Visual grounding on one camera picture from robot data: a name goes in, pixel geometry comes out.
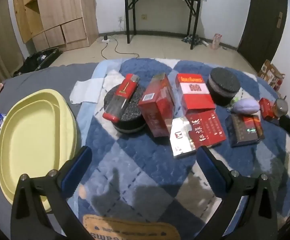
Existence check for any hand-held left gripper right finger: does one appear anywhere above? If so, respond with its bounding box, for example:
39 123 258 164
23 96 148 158
196 145 286 240

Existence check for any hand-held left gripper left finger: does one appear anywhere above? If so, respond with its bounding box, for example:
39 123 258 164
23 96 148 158
10 145 93 240

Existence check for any silver round compact case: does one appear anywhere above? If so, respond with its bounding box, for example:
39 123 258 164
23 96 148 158
272 98 289 118

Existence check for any small red box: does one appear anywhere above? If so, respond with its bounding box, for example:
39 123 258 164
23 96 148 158
259 98 277 120

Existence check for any red patterned box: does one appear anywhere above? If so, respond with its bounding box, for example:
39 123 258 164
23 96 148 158
185 110 227 148

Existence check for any silver white box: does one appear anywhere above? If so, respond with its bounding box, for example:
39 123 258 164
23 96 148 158
169 117 198 159

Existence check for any dark brown box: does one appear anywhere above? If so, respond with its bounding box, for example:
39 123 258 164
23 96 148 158
225 114 265 147

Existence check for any yellow plastic tray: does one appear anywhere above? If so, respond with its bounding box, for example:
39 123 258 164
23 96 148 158
0 89 79 213

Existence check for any purple plush pouch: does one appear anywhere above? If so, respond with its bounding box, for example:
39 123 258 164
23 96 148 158
231 98 260 115

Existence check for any black foam cylinder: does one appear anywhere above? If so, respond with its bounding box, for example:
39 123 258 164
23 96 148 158
208 67 241 106
103 84 147 134

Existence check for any red tall carton box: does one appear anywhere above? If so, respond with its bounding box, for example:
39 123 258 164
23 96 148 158
138 72 177 138

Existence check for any red and white carton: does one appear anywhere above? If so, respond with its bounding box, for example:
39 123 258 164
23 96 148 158
175 74 216 111

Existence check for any red clear-window long box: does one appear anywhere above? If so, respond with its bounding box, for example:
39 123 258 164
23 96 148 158
102 74 139 123

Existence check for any printed cardboard box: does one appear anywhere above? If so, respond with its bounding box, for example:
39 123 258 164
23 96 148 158
257 59 285 91

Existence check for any blue plaid fleece blanket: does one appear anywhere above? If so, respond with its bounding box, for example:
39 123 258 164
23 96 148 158
67 57 290 240

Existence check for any white cloth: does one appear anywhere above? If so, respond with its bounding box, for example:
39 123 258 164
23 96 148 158
69 69 125 105

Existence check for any dark door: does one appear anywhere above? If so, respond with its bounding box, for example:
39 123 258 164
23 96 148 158
237 0 289 63

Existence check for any pink white bag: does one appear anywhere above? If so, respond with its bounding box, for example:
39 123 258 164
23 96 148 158
211 33 222 50

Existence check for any black suitcase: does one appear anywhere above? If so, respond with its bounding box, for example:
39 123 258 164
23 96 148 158
13 47 63 77

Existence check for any dark cloth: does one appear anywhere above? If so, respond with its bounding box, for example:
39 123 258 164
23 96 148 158
181 35 202 46

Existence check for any wooden wardrobe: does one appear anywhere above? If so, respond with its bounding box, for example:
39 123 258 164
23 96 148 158
12 0 100 53

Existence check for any black cable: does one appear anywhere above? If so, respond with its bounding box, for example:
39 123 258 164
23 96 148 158
101 34 139 60

